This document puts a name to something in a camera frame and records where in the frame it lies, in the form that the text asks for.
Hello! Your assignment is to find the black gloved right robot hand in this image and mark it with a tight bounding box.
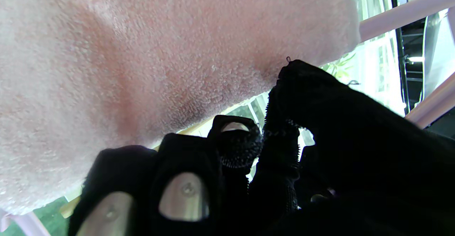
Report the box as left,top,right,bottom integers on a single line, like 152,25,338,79
68,59,455,236

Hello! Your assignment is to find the lilac plastic clothes hanger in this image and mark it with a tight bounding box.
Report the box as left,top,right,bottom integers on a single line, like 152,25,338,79
0,0,455,236

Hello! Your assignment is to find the pink square towel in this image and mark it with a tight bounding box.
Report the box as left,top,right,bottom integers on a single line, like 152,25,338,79
0,0,362,216

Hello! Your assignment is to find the printed garden window backdrop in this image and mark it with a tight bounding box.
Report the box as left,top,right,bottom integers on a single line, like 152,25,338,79
0,0,408,236

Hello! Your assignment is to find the wooden drying rack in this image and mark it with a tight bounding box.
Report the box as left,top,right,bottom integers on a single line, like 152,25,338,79
59,97,271,219

